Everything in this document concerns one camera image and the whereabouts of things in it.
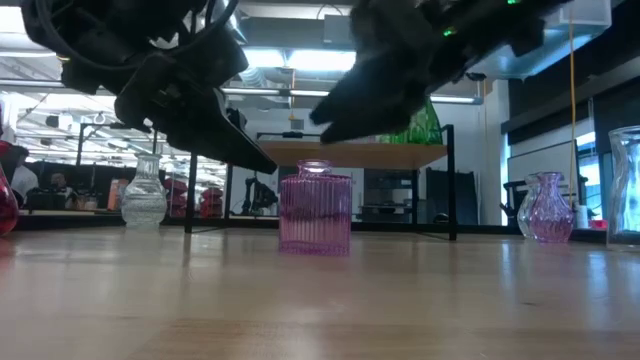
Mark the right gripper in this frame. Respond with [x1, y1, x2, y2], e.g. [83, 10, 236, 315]
[309, 0, 506, 145]

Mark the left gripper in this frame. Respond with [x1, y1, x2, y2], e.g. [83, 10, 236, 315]
[113, 29, 279, 176]

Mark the tall green glass vase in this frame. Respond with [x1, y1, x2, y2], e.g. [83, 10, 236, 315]
[407, 95, 445, 146]

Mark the clear ribbed glass vase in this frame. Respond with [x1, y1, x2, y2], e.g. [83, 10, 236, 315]
[120, 152, 169, 231]

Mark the pink ribbed glass jar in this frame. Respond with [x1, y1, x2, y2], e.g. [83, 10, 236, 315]
[278, 158, 353, 257]

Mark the clear swirl glass vase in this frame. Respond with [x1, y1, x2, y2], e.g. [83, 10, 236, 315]
[516, 173, 541, 240]

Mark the pink swirl glass vase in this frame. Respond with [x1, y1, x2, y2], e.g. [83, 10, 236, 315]
[528, 171, 575, 244]

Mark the red glass vase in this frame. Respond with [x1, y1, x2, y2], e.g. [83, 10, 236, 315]
[0, 139, 20, 237]

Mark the tall clear glass vase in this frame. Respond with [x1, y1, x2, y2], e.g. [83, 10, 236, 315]
[606, 125, 640, 253]

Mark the red background chair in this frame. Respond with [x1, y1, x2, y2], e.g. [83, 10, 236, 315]
[164, 177, 190, 219]
[199, 186, 225, 218]

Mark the grey ceiling box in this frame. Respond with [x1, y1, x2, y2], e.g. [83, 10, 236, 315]
[322, 13, 354, 45]

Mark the black shelving unit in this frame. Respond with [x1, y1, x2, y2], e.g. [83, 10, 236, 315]
[363, 168, 416, 224]

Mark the black panel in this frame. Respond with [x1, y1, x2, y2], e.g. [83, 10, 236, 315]
[426, 167, 480, 226]

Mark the orange box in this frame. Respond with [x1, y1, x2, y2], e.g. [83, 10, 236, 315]
[107, 178, 130, 212]

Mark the black office chair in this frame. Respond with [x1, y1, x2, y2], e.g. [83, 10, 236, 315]
[499, 178, 530, 229]

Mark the white board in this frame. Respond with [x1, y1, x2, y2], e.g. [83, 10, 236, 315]
[507, 139, 577, 226]

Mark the person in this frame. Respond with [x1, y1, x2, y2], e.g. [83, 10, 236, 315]
[48, 171, 71, 197]
[9, 144, 40, 207]

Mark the black background monitor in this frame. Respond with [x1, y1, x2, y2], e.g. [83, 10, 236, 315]
[25, 188, 69, 211]

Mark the wooden shelf black frame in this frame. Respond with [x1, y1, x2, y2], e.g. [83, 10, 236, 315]
[184, 119, 459, 242]

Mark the black table frame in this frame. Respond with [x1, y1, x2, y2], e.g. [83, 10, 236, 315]
[14, 212, 609, 245]

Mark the yellow hanging cable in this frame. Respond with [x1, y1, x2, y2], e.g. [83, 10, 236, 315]
[568, 22, 577, 210]

